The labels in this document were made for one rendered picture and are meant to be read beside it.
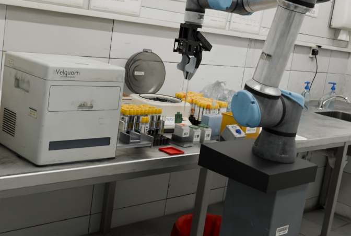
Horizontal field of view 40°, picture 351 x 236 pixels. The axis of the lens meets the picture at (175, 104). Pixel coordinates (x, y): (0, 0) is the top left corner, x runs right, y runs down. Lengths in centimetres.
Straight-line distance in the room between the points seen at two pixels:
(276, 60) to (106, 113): 54
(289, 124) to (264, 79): 21
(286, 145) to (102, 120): 60
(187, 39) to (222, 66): 109
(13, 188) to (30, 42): 85
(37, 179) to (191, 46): 75
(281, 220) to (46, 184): 77
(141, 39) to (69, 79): 103
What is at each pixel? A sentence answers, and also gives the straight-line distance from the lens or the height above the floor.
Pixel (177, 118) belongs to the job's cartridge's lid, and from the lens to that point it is 191.
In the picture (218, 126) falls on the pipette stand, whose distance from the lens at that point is 211.
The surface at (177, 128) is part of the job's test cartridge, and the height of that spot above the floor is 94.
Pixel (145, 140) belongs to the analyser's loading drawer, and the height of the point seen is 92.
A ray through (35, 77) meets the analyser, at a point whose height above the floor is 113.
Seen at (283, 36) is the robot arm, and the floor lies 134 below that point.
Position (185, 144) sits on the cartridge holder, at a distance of 188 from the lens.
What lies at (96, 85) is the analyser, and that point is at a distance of 149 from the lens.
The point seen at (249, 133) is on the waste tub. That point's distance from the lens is 217.
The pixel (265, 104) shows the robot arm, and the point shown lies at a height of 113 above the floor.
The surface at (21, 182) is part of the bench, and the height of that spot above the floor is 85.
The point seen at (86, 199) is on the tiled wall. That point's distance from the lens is 245.
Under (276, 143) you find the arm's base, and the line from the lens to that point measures 163.
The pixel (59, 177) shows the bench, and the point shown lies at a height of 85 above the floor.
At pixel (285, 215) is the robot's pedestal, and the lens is 170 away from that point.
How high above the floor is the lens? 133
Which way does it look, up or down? 9 degrees down
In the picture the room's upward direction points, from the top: 8 degrees clockwise
